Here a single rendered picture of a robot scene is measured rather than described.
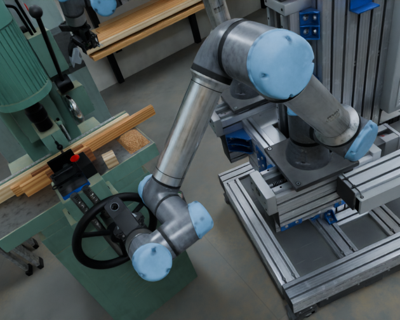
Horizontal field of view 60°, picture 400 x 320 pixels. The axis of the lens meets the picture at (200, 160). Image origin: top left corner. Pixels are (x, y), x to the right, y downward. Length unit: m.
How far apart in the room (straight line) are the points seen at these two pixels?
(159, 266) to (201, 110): 0.34
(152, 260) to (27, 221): 0.63
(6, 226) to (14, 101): 0.41
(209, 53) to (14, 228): 0.85
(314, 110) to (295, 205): 0.51
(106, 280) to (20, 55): 0.93
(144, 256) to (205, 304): 1.17
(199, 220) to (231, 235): 1.28
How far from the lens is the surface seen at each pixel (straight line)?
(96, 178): 1.15
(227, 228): 2.07
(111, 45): 3.29
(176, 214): 0.77
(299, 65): 0.67
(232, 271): 1.92
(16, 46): 1.13
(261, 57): 0.63
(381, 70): 1.40
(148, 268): 0.73
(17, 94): 1.15
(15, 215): 1.32
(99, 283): 1.57
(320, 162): 1.16
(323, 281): 1.61
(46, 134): 1.26
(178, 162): 0.80
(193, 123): 0.77
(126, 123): 1.38
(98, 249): 1.44
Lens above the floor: 1.66
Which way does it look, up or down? 41 degrees down
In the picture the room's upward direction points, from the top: 18 degrees counter-clockwise
